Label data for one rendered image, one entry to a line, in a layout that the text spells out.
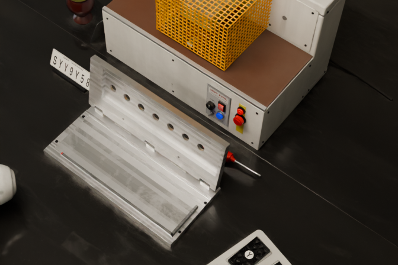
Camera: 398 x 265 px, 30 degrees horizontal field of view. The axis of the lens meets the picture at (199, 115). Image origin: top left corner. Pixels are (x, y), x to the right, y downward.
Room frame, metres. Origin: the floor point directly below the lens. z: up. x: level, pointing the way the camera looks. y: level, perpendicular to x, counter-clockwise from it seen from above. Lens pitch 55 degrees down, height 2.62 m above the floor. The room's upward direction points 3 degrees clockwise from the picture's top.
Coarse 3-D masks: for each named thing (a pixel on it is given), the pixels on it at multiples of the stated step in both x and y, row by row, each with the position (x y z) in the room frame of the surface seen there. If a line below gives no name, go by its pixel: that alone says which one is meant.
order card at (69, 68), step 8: (56, 56) 1.34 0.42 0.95; (64, 56) 1.33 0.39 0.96; (56, 64) 1.33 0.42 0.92; (64, 64) 1.32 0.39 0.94; (72, 64) 1.31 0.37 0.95; (64, 72) 1.31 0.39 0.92; (72, 72) 1.29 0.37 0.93; (80, 72) 1.29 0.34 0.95; (88, 72) 1.27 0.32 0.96; (80, 80) 1.27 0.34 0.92; (88, 80) 1.26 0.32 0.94; (88, 88) 1.25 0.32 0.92
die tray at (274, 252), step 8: (256, 232) 0.83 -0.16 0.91; (248, 240) 0.81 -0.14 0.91; (264, 240) 0.81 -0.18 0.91; (232, 248) 0.78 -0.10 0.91; (240, 248) 0.78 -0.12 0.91; (272, 248) 0.79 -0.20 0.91; (224, 256) 0.76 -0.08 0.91; (264, 256) 0.76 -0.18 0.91; (272, 256) 0.77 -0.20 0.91; (280, 256) 0.77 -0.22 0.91; (208, 264) 0.74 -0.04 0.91; (216, 264) 0.74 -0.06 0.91; (224, 264) 0.74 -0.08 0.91; (256, 264) 0.74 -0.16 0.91; (264, 264) 0.74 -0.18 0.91; (272, 264) 0.74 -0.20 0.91; (288, 264) 0.75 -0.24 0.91
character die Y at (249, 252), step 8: (256, 240) 0.80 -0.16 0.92; (248, 248) 0.78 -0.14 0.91; (256, 248) 0.78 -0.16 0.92; (264, 248) 0.78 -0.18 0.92; (232, 256) 0.76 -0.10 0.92; (240, 256) 0.76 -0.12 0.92; (248, 256) 0.76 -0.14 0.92; (256, 256) 0.76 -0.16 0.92; (232, 264) 0.73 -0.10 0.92; (240, 264) 0.74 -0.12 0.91; (248, 264) 0.74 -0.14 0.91
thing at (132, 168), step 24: (96, 120) 1.14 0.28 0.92; (72, 144) 1.06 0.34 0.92; (96, 144) 1.06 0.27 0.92; (120, 144) 1.07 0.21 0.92; (144, 144) 1.07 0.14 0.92; (72, 168) 0.98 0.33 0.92; (96, 168) 0.99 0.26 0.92; (120, 168) 0.99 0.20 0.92; (144, 168) 1.00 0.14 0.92; (168, 168) 1.00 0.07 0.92; (96, 192) 0.93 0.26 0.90; (120, 192) 0.92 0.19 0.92; (144, 192) 0.92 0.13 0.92; (168, 192) 0.93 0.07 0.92; (192, 192) 0.93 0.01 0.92; (216, 192) 0.93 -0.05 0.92; (168, 216) 0.86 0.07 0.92; (192, 216) 0.86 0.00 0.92; (168, 240) 0.79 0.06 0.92
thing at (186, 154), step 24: (96, 72) 1.19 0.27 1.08; (120, 72) 1.17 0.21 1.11; (96, 96) 1.17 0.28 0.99; (120, 96) 1.15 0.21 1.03; (144, 96) 1.11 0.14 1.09; (120, 120) 1.12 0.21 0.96; (144, 120) 1.09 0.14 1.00; (168, 120) 1.06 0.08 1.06; (192, 120) 1.03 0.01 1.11; (168, 144) 1.03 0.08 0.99; (192, 144) 1.00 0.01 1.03; (216, 144) 0.97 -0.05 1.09; (192, 168) 0.97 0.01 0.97; (216, 168) 0.95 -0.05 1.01
